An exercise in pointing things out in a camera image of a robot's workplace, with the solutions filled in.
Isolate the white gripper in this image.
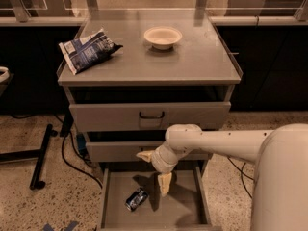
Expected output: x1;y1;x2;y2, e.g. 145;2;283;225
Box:
137;142;178;196

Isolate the blue tape cross on floor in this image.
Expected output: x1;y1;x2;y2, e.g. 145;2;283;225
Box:
42;220;79;231

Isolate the black metal floor stand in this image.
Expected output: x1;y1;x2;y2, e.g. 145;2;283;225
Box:
0;124;58;190

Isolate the grey drawer cabinet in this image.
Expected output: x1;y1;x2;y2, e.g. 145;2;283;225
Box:
56;9;244;231

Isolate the grey middle drawer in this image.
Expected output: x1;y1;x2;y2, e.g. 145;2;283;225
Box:
85;140;218;163

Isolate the black cable on left floor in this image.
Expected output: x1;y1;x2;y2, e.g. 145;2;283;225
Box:
53;113;104;190

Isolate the grey top drawer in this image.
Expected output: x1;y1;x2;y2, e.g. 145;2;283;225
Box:
69;102;231;132

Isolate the grey open bottom drawer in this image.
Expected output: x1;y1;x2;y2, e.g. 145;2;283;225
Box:
97;167;222;231

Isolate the white object at left edge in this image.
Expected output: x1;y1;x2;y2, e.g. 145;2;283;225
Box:
0;66;10;83

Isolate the blue pepsi can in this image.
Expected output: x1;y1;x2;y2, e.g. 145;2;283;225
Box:
125;188;148;212

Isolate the blue white chip bag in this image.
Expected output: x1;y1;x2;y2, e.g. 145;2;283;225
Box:
59;28;122;75

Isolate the white paper bowl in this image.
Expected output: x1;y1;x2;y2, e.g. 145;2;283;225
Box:
143;26;182;50

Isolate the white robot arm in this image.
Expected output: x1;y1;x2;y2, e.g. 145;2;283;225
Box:
137;123;308;231

